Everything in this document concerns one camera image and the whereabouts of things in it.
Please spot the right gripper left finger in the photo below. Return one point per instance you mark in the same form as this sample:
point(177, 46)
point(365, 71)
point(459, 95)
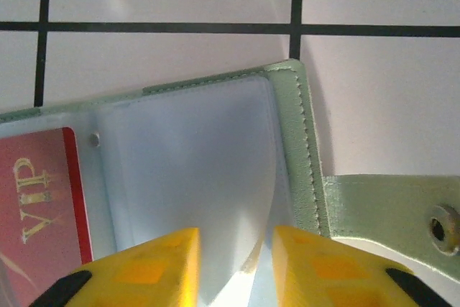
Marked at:
point(143, 274)

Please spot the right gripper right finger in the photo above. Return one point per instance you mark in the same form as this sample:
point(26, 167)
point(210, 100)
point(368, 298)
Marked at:
point(323, 278)

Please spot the red VIP card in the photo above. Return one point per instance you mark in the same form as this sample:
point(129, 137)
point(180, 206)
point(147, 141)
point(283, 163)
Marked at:
point(36, 195)

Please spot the green card holder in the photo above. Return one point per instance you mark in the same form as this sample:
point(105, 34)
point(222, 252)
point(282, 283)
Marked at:
point(294, 141)

